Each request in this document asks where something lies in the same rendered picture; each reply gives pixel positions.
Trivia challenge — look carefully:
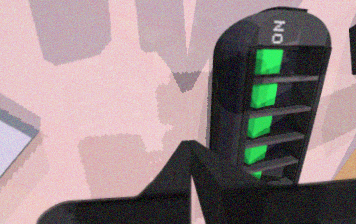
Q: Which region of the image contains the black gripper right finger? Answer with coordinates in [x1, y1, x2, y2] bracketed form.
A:
[189, 140, 356, 224]

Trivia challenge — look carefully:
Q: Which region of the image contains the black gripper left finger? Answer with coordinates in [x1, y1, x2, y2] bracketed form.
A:
[36, 140, 192, 224]

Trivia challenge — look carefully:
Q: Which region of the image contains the dark grey controller unit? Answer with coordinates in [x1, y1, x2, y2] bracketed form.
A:
[209, 6, 333, 186]

